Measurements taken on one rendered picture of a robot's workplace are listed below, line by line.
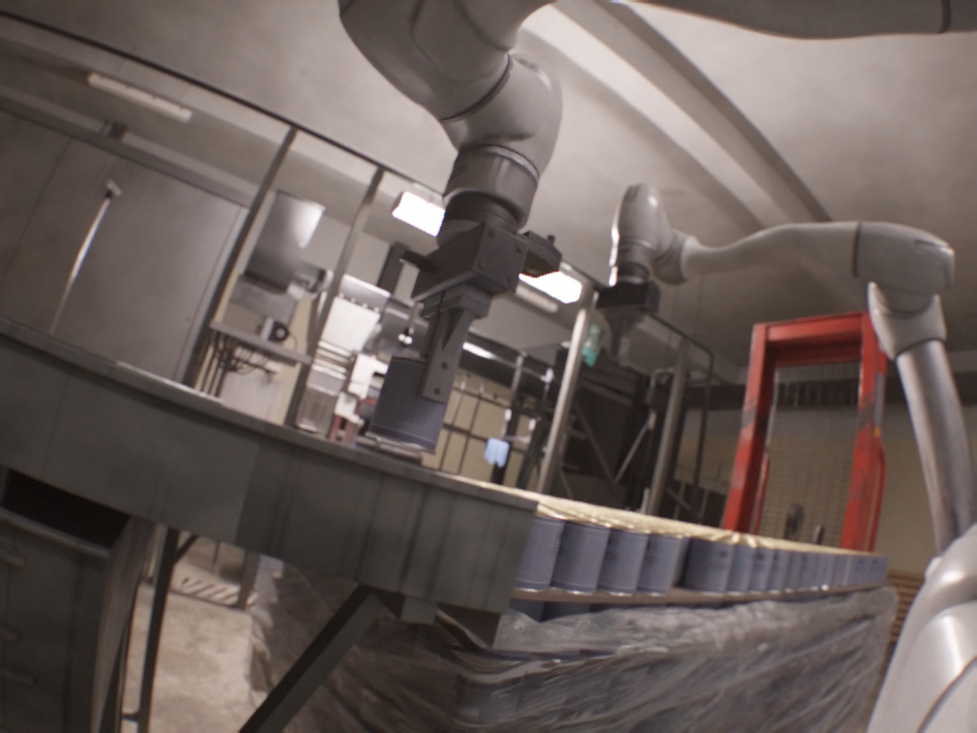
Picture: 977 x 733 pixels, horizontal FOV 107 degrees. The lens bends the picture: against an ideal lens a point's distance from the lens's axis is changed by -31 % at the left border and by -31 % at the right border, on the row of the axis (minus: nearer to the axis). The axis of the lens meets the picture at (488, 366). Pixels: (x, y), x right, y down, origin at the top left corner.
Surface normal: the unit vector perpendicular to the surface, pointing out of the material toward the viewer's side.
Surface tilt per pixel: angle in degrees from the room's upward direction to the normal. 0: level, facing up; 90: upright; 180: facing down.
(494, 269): 90
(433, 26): 144
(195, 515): 90
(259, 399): 90
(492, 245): 90
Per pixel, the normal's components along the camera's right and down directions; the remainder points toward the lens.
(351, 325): 0.47, 0.09
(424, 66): 0.03, 0.90
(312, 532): 0.26, -0.15
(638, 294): -0.72, -0.30
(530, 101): 0.69, 0.16
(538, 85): 0.69, -0.13
